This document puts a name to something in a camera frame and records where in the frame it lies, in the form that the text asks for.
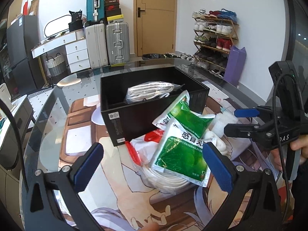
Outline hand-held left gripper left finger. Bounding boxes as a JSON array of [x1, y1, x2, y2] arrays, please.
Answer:
[[26, 142, 104, 231]]

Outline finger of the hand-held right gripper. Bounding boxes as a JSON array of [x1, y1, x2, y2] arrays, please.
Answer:
[[234, 105, 276, 126], [224, 123, 272, 141]]

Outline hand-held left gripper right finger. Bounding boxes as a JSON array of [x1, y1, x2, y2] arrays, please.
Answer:
[[202, 142, 283, 231]]

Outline white plush toy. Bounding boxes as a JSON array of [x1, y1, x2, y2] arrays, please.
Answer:
[[203, 129, 233, 160]]

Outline green medicine packet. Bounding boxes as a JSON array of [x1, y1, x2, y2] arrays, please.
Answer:
[[152, 90, 216, 131], [149, 118, 213, 188]]

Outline bagged white rope coil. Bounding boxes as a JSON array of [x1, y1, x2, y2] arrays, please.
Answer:
[[125, 130, 210, 195]]

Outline black cardboard box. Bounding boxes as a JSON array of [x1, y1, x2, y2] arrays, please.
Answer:
[[100, 66, 210, 147]]

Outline person's right hand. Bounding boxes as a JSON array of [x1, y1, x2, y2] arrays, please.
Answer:
[[272, 135, 308, 174]]

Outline white foam wrap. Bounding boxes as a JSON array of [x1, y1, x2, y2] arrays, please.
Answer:
[[214, 108, 239, 139]]

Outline printed cartoon table mat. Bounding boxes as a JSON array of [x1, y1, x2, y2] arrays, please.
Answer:
[[59, 87, 293, 231]]

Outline purple bag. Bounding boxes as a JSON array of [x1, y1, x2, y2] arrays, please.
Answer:
[[224, 46, 247, 86]]

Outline scattered loose shoes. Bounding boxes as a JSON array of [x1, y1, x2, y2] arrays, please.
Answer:
[[159, 52, 200, 63]]

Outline rows of racked sneakers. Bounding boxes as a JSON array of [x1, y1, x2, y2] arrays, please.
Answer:
[[192, 8, 239, 77]]

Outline grey chair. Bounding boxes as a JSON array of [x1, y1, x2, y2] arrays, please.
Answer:
[[0, 94, 34, 169]]

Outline woven basket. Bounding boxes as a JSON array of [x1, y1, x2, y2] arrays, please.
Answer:
[[46, 52, 68, 77]]

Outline white trash bin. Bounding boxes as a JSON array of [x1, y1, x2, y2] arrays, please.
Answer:
[[141, 53, 166, 61]]

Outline white drawer dresser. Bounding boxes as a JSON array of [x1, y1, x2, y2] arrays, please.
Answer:
[[31, 29, 90, 74]]

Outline white suitcase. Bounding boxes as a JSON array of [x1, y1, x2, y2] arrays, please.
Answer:
[[85, 23, 109, 69]]

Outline wooden door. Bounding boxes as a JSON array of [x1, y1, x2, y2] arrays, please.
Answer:
[[133, 0, 178, 56]]

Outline silver suitcase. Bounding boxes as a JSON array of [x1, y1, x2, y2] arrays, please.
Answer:
[[105, 22, 131, 65]]

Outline black refrigerator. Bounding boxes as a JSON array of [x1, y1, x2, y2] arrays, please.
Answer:
[[6, 14, 46, 95]]

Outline oval mirror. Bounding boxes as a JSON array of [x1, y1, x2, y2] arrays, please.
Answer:
[[44, 14, 73, 37]]

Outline black paper bag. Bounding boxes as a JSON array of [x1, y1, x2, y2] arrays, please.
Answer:
[[69, 10, 83, 32]]

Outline stack of shoe boxes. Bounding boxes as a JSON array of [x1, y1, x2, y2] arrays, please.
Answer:
[[105, 0, 122, 23]]

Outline teal suitcase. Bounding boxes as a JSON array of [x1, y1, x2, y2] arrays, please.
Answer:
[[87, 0, 106, 26]]

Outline cardboard boxes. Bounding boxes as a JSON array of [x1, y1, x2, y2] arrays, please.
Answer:
[[23, 0, 40, 16]]

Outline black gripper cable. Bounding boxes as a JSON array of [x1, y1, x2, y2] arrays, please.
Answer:
[[273, 73, 293, 222]]

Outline wire shoe rack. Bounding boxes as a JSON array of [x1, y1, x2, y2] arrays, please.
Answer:
[[192, 16, 240, 77]]

